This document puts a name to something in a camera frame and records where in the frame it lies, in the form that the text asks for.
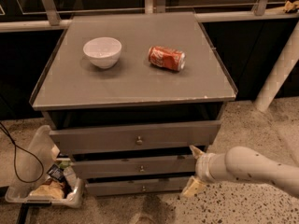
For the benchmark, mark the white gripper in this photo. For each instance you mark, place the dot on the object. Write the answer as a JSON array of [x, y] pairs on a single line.
[[202, 166]]

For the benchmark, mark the grey drawer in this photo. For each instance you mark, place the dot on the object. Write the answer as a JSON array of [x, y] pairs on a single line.
[[135, 166], [135, 137], [172, 184]]

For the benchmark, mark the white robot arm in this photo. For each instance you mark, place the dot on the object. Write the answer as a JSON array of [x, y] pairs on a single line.
[[243, 165]]

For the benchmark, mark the grey bottom drawer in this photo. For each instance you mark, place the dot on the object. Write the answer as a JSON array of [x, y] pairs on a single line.
[[172, 184]]

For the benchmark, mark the grey top drawer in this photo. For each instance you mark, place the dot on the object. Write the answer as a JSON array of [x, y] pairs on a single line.
[[135, 137]]

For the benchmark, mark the grey drawer cabinet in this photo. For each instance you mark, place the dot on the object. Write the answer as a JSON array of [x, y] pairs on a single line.
[[74, 93]]

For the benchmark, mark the red soda can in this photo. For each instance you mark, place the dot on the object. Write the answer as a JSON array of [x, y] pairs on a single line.
[[171, 59]]

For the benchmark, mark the dark snack packet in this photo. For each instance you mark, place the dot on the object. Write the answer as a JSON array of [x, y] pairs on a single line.
[[56, 173]]

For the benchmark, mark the yellow chip bag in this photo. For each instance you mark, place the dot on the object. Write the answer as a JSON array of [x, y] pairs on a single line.
[[50, 188]]

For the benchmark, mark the white diagonal pole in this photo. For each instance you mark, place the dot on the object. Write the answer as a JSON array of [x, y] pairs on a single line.
[[286, 61]]

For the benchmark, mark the white ceramic bowl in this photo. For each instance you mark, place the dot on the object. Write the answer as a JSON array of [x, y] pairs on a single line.
[[103, 52]]

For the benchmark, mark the clear plastic bin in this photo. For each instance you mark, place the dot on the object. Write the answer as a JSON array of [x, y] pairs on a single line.
[[32, 165]]

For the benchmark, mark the crumpled brown paper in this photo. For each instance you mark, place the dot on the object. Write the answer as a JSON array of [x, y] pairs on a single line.
[[291, 7]]

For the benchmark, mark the metal railing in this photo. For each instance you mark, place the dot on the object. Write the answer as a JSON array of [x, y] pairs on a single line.
[[36, 15]]

